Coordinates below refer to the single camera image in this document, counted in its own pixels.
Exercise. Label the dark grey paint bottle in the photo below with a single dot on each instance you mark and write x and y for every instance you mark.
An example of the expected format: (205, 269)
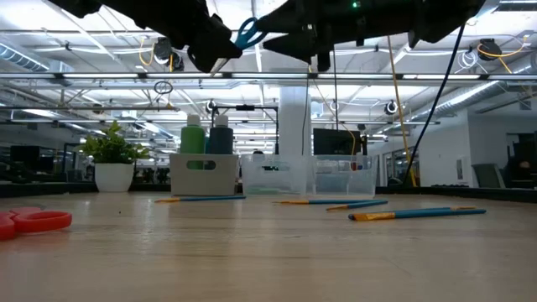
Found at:
(221, 140)

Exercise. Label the clear plastic bin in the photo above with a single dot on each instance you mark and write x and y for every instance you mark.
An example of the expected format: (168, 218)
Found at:
(272, 176)
(342, 180)

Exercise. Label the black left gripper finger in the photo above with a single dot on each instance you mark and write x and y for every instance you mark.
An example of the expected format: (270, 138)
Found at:
(214, 46)

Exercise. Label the grey opaque plastic bin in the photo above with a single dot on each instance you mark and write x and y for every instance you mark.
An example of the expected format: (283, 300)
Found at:
(184, 180)

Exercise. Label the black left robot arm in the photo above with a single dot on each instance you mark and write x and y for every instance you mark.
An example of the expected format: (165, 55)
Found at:
(126, 10)

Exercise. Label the black monitor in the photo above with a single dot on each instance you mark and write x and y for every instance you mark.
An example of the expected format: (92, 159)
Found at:
(335, 142)

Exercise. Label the black background frame stand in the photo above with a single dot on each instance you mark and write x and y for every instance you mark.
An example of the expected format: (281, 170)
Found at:
(245, 107)

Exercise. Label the black aluminium table frame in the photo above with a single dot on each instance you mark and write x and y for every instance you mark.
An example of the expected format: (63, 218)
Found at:
(461, 192)

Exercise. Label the green plant in white pot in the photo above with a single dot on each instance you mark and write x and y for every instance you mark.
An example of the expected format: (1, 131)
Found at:
(113, 176)

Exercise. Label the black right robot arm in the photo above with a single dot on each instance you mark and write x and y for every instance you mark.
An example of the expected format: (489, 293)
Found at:
(449, 17)

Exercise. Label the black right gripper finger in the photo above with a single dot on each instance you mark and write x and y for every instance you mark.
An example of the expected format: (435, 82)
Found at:
(289, 19)
(306, 48)

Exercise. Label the white building column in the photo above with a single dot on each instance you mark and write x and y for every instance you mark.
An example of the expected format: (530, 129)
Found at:
(295, 121)

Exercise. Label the blue scissors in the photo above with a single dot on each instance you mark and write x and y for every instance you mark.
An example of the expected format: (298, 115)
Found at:
(221, 66)

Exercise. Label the thin wooden paintbrush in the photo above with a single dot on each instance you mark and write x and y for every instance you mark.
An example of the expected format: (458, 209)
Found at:
(365, 205)

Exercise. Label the red scissors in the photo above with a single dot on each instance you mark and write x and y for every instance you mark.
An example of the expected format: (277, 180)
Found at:
(63, 220)

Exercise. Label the grey office chair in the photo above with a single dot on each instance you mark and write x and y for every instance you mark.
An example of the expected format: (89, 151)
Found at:
(488, 176)

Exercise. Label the green paint bottle white cap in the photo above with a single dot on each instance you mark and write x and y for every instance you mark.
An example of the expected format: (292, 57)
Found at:
(193, 140)

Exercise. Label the blue paintbrush gold ferrule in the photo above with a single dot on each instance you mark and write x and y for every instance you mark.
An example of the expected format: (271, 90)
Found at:
(210, 198)
(327, 201)
(419, 214)

